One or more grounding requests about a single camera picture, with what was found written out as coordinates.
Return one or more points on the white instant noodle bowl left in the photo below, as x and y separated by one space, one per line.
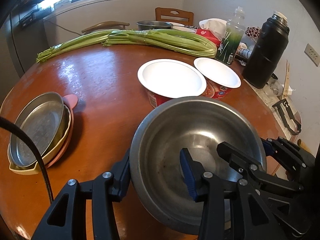
166 79

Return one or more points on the steel pot on table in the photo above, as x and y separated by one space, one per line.
151 25

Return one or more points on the white instant noodle bowl right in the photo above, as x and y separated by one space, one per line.
220 79

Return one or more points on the celery bunch front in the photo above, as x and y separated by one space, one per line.
170 39

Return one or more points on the white instant noodle bowl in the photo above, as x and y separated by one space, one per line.
166 79
220 79

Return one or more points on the black fridge side rack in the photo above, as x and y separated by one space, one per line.
33 12

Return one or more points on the pink bear-shaped plate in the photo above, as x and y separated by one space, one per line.
71 101

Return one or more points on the black metal clamp tool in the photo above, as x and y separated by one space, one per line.
286 115

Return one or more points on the steel plate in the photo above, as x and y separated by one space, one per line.
40 120

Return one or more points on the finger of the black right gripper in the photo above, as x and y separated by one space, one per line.
253 170
287 152

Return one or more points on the wall power outlet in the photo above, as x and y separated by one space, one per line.
312 54

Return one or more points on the grey refrigerator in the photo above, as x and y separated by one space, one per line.
11 69

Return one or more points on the deep steel bowl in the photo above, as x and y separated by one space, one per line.
198 124

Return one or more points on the clear plastic bottle green label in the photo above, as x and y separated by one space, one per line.
233 35

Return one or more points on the yellow ceramic baking dish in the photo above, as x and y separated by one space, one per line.
48 156

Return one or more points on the black thermos flask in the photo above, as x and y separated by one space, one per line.
271 43

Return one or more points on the red and white plastic bag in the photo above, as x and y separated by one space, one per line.
213 29

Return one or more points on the celery bunch back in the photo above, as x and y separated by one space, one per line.
76 43

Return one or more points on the wooden chair with backrest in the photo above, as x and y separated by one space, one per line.
174 15

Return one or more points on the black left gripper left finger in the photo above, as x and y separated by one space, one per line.
66 216

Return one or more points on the celery bunch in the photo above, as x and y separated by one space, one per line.
76 43
170 39

